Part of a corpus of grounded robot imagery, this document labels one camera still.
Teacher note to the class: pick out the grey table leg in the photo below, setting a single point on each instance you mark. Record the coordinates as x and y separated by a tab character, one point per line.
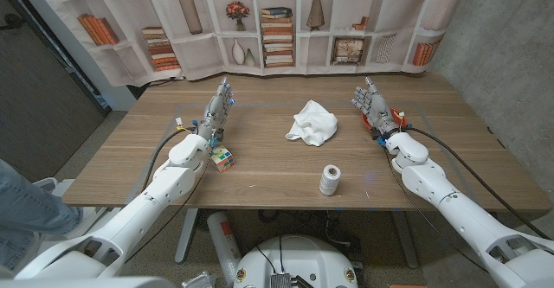
404	240
186	236

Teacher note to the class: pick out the red bowl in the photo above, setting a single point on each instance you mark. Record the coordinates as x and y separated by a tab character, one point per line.
394	111

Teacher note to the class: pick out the white thread spool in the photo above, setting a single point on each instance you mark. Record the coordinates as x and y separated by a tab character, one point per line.
330	181

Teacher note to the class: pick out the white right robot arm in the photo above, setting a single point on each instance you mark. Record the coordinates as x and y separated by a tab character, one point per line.
459	214

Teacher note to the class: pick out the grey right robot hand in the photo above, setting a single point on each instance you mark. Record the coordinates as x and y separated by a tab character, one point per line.
377	108

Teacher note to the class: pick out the white chair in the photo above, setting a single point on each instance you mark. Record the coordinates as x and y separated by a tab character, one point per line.
65	188

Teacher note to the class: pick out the white cylinder with orange label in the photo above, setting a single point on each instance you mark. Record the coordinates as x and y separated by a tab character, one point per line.
223	245

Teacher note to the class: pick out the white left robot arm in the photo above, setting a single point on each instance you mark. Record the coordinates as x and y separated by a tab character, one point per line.
130	219

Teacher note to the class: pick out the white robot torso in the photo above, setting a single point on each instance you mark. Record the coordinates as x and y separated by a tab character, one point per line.
303	257

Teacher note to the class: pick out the printed bookshelf backdrop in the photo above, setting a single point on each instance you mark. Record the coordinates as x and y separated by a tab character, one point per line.
195	59

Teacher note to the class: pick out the white cloth napkin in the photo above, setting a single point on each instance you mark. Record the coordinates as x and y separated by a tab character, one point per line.
313	126

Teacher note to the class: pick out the dark perforated partition panel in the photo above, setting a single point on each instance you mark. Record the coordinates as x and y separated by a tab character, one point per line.
39	106

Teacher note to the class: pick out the person's leg in jeans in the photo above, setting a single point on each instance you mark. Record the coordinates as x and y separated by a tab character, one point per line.
26	210

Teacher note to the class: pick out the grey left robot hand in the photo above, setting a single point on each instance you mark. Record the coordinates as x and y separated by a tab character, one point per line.
216	113

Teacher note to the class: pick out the silver finned metal part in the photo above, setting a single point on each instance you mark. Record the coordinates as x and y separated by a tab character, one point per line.
199	280

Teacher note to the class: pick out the rubik's cube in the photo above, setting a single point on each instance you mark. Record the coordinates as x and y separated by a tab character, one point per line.
223	160

